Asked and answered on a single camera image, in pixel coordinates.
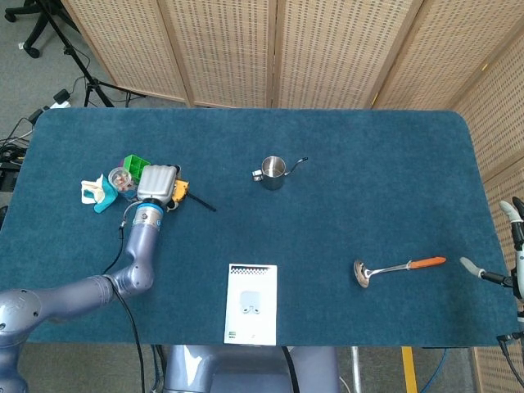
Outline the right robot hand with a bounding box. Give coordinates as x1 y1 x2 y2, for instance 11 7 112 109
458 197 524 300

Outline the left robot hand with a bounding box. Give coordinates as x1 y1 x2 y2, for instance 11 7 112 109
136 163 183 212

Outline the yellow tape measure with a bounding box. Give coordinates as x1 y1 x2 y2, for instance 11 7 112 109
169 178 218 214

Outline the green plastic basket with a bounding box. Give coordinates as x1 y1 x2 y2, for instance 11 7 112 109
122 153 152 184

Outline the clear plastic jar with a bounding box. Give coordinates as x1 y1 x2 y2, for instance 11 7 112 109
107 166 142 204

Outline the teal and white cloth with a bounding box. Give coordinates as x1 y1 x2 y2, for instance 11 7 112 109
79 173 120 215

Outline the steel gooseneck pitcher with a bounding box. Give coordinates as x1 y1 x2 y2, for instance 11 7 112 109
251 155 310 192

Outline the black tripod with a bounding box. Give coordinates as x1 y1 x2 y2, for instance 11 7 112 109
38 0 147 109

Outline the white power strip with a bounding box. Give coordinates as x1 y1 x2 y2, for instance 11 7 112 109
48 88 74 110

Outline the wicker folding screen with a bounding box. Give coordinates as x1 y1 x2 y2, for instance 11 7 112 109
61 0 524 393

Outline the white notepad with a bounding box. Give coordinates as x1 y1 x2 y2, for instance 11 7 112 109
223 263 279 346

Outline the blue felt table cover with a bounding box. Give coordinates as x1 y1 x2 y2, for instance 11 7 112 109
0 106 522 350

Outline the metal table leg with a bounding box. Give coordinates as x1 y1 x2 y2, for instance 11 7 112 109
350 346 364 393

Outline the black office chair base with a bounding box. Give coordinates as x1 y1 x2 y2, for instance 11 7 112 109
3 0 56 59

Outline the grey robot torso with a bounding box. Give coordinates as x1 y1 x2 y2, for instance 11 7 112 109
162 344 342 393

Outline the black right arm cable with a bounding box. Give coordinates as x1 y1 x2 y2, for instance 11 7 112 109
495 329 524 377

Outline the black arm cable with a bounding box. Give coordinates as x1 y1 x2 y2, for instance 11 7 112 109
495 329 524 377
101 202 147 393

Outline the blue floor cable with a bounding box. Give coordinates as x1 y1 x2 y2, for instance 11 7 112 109
420 347 452 393

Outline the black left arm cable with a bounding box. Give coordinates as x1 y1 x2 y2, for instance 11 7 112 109
101 202 147 393

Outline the black floor cable bundle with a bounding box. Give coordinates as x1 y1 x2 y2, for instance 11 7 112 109
0 107 45 193

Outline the steel ladle orange handle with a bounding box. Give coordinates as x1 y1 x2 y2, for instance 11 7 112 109
352 255 448 290

